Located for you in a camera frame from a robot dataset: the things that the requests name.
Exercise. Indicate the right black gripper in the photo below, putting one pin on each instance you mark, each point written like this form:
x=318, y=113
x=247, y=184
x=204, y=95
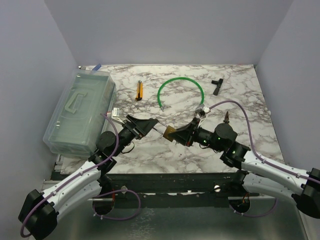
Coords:
x=185, y=133

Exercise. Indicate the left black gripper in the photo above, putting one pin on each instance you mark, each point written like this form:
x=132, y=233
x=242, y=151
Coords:
x=139, y=127

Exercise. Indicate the brass padlock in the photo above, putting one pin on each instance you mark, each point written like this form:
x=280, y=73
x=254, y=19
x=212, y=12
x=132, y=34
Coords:
x=166, y=134

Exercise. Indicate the green cable lock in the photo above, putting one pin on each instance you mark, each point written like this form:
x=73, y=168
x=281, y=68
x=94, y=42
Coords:
x=177, y=79

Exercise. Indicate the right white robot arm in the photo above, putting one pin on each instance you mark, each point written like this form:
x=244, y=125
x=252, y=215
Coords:
x=259, y=174

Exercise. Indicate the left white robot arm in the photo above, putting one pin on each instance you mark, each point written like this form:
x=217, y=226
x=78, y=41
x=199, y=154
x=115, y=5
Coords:
x=41, y=211

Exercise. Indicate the yellow utility knife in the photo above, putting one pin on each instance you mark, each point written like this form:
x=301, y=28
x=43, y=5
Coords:
x=139, y=92

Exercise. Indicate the black T-shaped tool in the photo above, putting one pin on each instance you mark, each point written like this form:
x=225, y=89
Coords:
x=218, y=84

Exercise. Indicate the clear plastic storage box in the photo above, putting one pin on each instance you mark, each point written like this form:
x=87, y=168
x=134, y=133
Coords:
x=77, y=121

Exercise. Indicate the blue pen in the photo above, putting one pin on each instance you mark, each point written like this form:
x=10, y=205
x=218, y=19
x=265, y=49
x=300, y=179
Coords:
x=97, y=67

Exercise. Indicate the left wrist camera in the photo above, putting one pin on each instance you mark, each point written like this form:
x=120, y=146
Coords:
x=115, y=116

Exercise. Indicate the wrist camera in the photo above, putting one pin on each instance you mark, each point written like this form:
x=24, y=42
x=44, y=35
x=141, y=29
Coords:
x=115, y=116
x=201, y=111

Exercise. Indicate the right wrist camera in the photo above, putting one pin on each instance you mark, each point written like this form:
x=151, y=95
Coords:
x=201, y=111

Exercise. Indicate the yellow handled pliers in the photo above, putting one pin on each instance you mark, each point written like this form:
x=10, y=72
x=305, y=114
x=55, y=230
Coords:
x=226, y=118

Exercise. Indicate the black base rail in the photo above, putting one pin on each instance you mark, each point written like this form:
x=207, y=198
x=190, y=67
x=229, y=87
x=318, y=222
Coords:
x=170, y=190

